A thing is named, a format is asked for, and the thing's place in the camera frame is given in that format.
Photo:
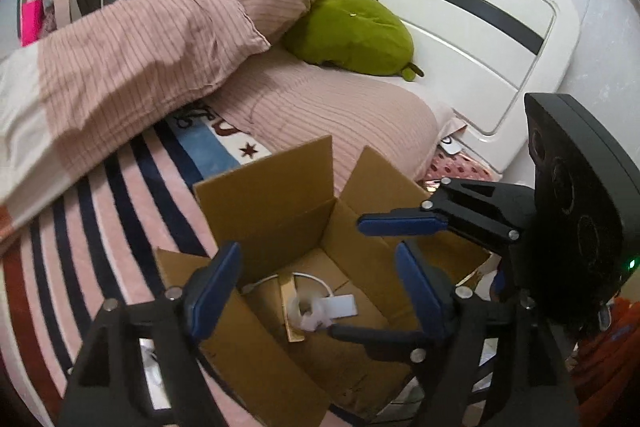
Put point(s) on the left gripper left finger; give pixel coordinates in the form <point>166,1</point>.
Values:
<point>138,365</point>

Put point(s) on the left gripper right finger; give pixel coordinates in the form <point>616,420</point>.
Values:
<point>502,355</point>

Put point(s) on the striped plush blanket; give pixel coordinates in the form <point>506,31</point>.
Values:
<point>97,241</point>

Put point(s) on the white bed headboard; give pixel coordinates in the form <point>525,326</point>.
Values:
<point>481,57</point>

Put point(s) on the green plush toy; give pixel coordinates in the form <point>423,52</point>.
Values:
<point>357,35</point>

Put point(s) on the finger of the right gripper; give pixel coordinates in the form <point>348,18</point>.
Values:
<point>412,348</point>
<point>492,215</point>

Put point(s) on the striped patchwork duvet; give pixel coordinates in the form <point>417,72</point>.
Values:
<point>71,99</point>

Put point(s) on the gold rectangular bar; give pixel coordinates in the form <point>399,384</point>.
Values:
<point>288,293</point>

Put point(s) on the pink polka dot sheet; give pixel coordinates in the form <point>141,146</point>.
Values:
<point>457,166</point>

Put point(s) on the pink striped lower pillow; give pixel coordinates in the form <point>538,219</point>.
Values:
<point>283,102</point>

